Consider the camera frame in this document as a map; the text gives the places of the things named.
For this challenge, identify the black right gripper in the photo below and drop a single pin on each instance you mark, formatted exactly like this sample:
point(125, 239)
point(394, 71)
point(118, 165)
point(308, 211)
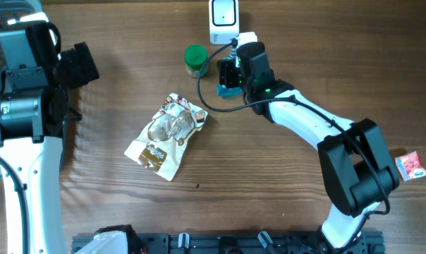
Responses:
point(228, 73)

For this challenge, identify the blue mouthwash bottle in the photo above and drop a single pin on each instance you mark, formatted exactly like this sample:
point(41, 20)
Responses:
point(221, 90)

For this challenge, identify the green lid glass jar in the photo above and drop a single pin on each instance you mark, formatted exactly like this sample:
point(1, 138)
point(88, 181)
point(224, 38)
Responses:
point(195, 56)

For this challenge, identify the white brown snack pouch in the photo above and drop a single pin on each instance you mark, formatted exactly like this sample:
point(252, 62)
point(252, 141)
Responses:
point(162, 142)

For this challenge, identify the red snack packet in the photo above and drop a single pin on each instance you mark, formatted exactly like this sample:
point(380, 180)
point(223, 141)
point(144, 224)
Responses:
point(410, 167)

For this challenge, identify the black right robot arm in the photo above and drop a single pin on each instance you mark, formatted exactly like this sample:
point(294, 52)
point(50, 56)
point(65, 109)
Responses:
point(357, 169)

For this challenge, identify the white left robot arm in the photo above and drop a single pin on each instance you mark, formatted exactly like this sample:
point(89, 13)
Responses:
point(35, 106)

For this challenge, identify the white barcode scanner box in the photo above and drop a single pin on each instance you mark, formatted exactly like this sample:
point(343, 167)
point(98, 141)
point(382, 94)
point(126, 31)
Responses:
point(223, 21)

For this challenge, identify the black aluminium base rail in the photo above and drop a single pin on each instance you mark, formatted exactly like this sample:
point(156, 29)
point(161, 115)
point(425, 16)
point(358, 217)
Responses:
point(371, 242)

